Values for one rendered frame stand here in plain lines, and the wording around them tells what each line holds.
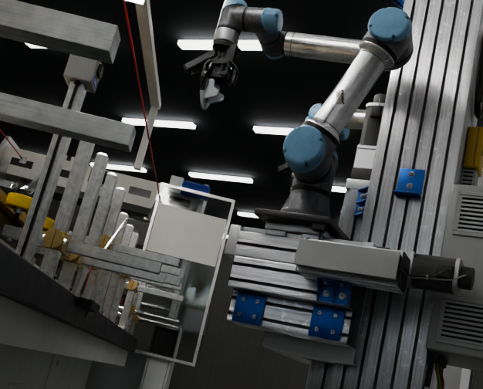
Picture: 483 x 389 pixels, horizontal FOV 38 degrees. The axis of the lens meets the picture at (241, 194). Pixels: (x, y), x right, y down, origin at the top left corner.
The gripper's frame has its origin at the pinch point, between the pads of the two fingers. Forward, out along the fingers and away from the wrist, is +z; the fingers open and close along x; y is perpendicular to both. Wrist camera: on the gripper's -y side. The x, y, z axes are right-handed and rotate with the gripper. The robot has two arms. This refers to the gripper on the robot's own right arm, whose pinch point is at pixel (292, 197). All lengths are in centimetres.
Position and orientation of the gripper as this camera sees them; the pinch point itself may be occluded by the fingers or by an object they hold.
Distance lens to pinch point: 282.6
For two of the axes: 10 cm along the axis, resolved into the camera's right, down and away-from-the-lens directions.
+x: 3.8, 3.3, 8.6
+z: -2.3, 9.4, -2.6
